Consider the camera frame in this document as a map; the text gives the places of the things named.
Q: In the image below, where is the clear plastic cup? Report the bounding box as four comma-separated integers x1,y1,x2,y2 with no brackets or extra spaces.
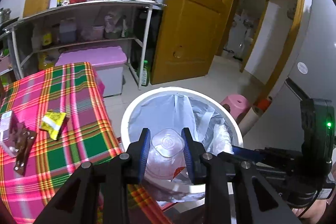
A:
145,128,185,180

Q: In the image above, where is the yellow snack packet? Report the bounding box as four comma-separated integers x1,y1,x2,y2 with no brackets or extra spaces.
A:
40,111,66,140

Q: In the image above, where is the brown coffee sachet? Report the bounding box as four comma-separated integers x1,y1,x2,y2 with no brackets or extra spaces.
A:
14,123,37,176

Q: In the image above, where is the purple milk carton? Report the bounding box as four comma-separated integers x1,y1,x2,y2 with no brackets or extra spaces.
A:
0,110,19,157

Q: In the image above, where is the white trash bin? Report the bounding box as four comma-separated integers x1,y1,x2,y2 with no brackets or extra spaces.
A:
121,86,243,203

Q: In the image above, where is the person right hand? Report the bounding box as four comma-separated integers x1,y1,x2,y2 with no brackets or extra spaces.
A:
292,200,327,223

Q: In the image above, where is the pink plastic stool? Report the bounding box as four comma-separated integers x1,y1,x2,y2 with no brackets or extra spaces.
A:
220,94,251,124

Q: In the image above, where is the green bottle on floor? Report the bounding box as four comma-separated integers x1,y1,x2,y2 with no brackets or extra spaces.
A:
141,60,150,86

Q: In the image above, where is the plaid tablecloth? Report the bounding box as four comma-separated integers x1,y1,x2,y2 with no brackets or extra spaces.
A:
1,62,169,223

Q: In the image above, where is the pink lid storage box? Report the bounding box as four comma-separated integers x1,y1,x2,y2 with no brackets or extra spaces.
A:
56,46,127,97

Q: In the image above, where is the yellow wooden door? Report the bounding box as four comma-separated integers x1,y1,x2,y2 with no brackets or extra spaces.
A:
151,0,233,85

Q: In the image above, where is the metal shelf counter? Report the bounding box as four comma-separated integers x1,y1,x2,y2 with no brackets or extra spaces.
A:
1,0,164,80

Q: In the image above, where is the steel pot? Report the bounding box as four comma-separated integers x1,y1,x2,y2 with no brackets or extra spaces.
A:
0,8,11,24

